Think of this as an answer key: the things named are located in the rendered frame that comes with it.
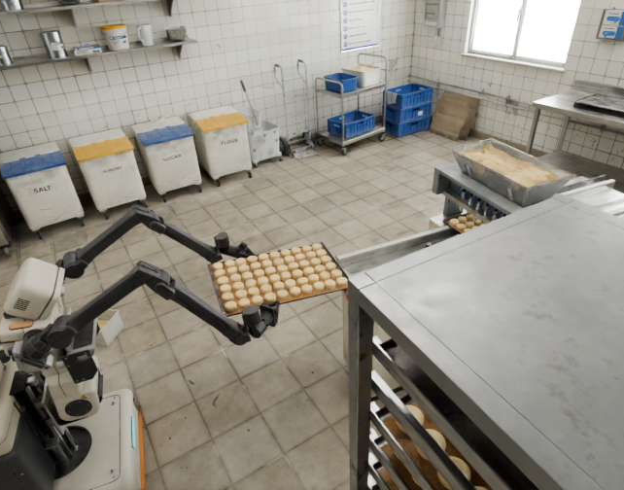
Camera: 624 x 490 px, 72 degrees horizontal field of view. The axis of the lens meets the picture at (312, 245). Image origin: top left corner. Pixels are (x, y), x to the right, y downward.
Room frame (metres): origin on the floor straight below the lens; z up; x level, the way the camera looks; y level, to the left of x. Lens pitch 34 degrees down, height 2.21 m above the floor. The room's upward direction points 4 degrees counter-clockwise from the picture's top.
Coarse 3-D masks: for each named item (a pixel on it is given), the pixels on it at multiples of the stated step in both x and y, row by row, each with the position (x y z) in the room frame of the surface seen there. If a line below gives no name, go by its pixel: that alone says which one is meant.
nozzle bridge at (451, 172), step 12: (444, 168) 2.24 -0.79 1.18; (456, 168) 2.23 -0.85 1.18; (444, 180) 2.24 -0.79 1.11; (456, 180) 2.08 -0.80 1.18; (468, 180) 2.07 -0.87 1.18; (444, 192) 2.21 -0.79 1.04; (456, 192) 2.19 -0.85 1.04; (468, 192) 2.09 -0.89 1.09; (480, 192) 1.92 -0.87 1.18; (492, 192) 1.91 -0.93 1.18; (444, 204) 2.30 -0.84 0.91; (456, 204) 2.29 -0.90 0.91; (492, 204) 1.82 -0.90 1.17; (504, 204) 1.78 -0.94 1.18; (516, 204) 1.78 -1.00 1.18; (480, 216) 1.92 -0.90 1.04; (492, 216) 1.90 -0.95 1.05
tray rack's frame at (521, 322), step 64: (448, 256) 0.53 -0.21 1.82; (512, 256) 0.52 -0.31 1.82; (576, 256) 0.51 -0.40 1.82; (384, 320) 0.41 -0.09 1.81; (448, 320) 0.39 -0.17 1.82; (512, 320) 0.39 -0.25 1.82; (576, 320) 0.38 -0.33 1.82; (448, 384) 0.31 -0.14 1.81; (512, 384) 0.29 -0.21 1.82; (576, 384) 0.29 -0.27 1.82; (512, 448) 0.23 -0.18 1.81; (576, 448) 0.22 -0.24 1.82
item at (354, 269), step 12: (396, 252) 1.93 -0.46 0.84; (408, 252) 1.92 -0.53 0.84; (360, 264) 1.83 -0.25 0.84; (372, 264) 1.82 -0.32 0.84; (384, 336) 1.57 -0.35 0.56; (348, 360) 1.78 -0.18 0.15; (372, 360) 1.55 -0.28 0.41; (384, 372) 1.57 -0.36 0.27; (396, 384) 1.60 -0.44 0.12; (372, 396) 1.55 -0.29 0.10
